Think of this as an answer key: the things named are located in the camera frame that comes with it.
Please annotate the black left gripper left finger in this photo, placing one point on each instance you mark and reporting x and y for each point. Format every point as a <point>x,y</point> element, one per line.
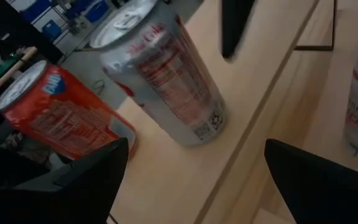
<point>82,199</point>

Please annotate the wooden stick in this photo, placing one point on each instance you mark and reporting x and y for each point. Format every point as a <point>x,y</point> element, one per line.
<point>11,73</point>

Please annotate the blue storage bin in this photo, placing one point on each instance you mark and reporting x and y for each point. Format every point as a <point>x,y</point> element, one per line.
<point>51,31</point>
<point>97,11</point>
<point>37,9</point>

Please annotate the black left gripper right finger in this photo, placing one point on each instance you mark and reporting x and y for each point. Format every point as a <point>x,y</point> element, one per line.
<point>328,193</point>

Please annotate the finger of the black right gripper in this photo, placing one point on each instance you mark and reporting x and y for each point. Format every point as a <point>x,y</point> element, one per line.
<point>235,28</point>

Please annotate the orange-red Fanta can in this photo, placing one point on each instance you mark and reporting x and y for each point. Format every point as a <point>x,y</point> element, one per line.
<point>67,118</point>

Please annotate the silver Diet Coke can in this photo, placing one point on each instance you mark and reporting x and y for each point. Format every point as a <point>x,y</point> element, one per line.
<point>166,81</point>

